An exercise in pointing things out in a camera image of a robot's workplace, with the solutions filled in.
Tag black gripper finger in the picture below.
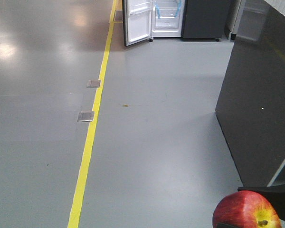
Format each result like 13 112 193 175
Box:
237 184 285 221
217 223 237 228

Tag red yellow apple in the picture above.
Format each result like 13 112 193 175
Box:
212 190 282 228

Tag grey kitchen island cabinet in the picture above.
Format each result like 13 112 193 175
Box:
216 0 285 187

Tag steel floor socket plate near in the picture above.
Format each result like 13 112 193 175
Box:
77 111 95 122

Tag steel floor socket plate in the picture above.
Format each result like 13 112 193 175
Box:
86 79 101 88
77 111 95 122

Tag steel floor socket plate far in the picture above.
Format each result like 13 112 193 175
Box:
86 79 101 88

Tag dark grey refrigerator body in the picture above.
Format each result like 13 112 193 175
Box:
152 0 238 42

